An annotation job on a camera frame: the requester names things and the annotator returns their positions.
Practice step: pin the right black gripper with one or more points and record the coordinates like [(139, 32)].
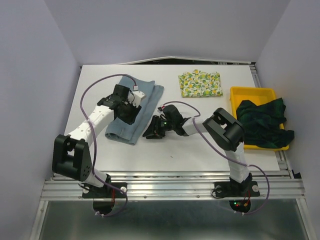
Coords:
[(153, 130)]

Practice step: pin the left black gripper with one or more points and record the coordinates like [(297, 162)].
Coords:
[(130, 119)]

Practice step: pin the light blue denim skirt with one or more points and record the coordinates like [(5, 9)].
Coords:
[(125, 133)]

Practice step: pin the lemon print skirt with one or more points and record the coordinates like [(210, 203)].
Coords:
[(200, 84)]

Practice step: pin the dark green skirt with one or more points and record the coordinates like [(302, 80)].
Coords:
[(262, 124)]

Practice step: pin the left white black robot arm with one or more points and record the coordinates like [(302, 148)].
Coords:
[(71, 152)]

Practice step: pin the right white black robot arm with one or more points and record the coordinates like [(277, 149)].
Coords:
[(226, 131)]

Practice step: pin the yellow plastic tray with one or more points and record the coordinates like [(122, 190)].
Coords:
[(258, 96)]

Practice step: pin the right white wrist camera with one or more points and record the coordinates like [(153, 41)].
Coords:
[(160, 111)]

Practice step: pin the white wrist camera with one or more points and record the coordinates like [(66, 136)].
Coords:
[(160, 111), (136, 97)]

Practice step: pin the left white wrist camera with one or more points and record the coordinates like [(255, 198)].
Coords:
[(136, 97)]

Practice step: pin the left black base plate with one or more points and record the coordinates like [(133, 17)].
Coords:
[(104, 198)]

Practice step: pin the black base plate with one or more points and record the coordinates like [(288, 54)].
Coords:
[(104, 198), (240, 200)]

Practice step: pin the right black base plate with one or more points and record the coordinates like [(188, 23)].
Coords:
[(240, 200)]

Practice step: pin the aluminium rail frame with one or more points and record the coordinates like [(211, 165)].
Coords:
[(169, 197)]

